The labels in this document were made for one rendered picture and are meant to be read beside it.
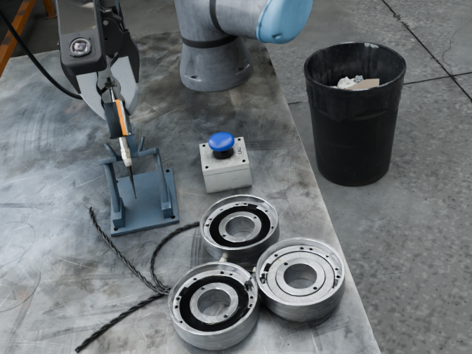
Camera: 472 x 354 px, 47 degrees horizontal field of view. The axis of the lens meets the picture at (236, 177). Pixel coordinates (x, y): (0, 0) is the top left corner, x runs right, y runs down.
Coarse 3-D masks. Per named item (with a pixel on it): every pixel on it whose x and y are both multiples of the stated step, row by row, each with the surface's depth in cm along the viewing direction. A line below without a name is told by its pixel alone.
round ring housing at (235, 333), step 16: (192, 272) 67; (208, 272) 68; (224, 272) 67; (240, 272) 66; (176, 288) 66; (208, 288) 66; (224, 288) 66; (256, 288) 63; (176, 304) 65; (192, 304) 64; (208, 304) 67; (256, 304) 62; (176, 320) 61; (208, 320) 62; (240, 320) 60; (256, 320) 63; (192, 336) 60; (208, 336) 60; (224, 336) 60; (240, 336) 61
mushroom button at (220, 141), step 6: (222, 132) 83; (210, 138) 82; (216, 138) 82; (222, 138) 82; (228, 138) 82; (234, 138) 82; (210, 144) 82; (216, 144) 81; (222, 144) 81; (228, 144) 81; (216, 150) 81; (222, 150) 81
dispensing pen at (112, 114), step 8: (112, 80) 74; (112, 88) 74; (112, 96) 74; (104, 104) 72; (112, 104) 72; (112, 112) 72; (112, 120) 72; (112, 128) 72; (120, 128) 73; (112, 136) 73; (120, 136) 73; (120, 144) 74; (128, 144) 75; (128, 152) 74; (128, 160) 75; (128, 168) 75
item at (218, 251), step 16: (208, 208) 75; (224, 208) 76; (272, 208) 74; (224, 224) 74; (240, 224) 76; (256, 224) 73; (272, 224) 73; (208, 240) 70; (240, 240) 71; (272, 240) 70; (224, 256) 70; (240, 256) 69; (256, 256) 70
